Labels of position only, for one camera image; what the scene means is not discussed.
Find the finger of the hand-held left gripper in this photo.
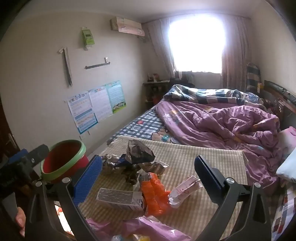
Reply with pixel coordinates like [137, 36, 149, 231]
[28, 144, 50, 164]
[8, 149, 29, 165]

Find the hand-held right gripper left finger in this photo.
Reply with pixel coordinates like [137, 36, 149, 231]
[25, 154, 103, 241]

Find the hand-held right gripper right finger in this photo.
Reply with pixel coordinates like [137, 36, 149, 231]
[194, 155, 272, 241]

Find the red bin with green rim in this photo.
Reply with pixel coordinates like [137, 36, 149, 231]
[40, 139, 89, 184]

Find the grey patterned carton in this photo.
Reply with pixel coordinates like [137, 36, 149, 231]
[96, 188, 146, 217]

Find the grey newspaper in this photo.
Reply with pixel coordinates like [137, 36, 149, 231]
[139, 161, 169, 179]

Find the orange snack wrapper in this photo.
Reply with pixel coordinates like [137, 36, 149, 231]
[140, 173, 173, 216]

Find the person's left hand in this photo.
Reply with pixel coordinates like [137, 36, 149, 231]
[15, 207, 26, 237]

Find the pink white wrapper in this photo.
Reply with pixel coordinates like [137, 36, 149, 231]
[168, 176, 203, 205]

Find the beige striped mat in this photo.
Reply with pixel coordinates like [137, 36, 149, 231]
[77, 136, 248, 241]

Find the purple quilt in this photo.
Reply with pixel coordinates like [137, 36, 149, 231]
[155, 100, 281, 195]

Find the purple plastic bag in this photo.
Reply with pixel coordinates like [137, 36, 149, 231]
[87, 215, 192, 241]

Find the blue checked bed sheet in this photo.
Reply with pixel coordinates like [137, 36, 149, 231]
[106, 108, 176, 145]

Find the light blue pillow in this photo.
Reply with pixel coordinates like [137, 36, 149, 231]
[276, 153, 296, 183]

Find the blue patterned quilt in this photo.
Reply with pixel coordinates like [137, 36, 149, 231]
[163, 85, 264, 105]

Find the red blue checked cloth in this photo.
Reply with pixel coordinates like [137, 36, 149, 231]
[270, 183, 296, 241]

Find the pink pillow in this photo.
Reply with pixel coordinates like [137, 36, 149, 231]
[277, 126, 296, 158]

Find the dark wooden headboard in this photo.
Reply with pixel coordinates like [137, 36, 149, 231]
[264, 80, 296, 130]

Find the dark side table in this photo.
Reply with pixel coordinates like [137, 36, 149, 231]
[142, 79, 173, 105]

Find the blue white checked cushion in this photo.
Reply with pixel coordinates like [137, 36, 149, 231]
[245, 62, 263, 92]

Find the pale curtain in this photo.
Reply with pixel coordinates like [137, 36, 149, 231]
[144, 19, 176, 79]
[221, 16, 252, 92]

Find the bright window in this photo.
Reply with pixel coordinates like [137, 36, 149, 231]
[169, 14, 226, 73]

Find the covered air conditioner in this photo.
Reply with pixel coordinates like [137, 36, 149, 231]
[110, 17, 146, 37]

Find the metal door handle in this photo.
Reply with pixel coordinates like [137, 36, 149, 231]
[8, 133, 18, 149]

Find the blue bordered wall poster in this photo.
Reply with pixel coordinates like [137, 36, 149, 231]
[67, 91, 99, 135]

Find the white wall poster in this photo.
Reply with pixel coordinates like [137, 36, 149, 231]
[88, 87, 114, 123]

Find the teal wall poster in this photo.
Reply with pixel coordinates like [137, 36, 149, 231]
[106, 80, 127, 114]

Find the folding wall bracket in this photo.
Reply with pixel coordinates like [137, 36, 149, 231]
[57, 47, 73, 88]

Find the black wall rail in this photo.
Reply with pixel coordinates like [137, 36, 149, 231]
[85, 56, 111, 70]

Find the green wall box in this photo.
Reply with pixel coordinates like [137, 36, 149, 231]
[80, 27, 95, 50]

